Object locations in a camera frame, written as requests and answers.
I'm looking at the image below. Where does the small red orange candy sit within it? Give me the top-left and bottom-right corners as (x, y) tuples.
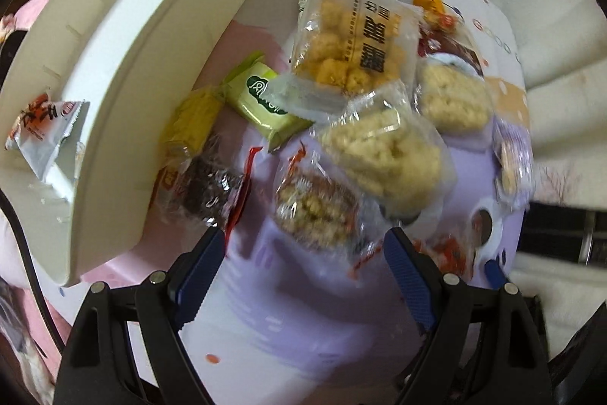
(412, 233), (474, 282)

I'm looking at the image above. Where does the purple cookie packet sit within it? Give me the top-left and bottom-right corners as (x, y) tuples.
(493, 117), (537, 213)

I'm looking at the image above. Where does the white plastic storage bin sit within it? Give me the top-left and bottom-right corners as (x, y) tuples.
(1, 0), (245, 287)

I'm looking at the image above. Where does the green pastry packet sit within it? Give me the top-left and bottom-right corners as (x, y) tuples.
(220, 51), (312, 152)

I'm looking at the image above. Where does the yellow snack packet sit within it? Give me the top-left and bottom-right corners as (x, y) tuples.
(159, 85), (224, 160)

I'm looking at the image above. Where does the golden fried snack bag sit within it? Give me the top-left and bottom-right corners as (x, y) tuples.
(266, 0), (422, 121)

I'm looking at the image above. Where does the red white snack packet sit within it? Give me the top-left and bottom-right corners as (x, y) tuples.
(4, 91), (88, 180)

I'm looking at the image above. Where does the brown nut cracker bag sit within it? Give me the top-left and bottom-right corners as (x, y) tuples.
(273, 144), (379, 255)

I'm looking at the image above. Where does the black cable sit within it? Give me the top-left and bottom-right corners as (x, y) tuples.
(0, 188), (68, 354)

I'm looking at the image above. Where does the pale rice cracker bag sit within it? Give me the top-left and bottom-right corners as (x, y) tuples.
(314, 80), (457, 219)

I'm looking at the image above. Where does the white curtain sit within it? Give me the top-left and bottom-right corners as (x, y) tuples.
(450, 0), (607, 339)

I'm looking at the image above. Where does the dark brownie red-edged packet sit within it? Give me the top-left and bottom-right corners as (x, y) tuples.
(151, 132), (263, 241)

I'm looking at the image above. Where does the rice cracker red label bag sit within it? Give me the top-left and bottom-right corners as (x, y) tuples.
(414, 24), (494, 140)

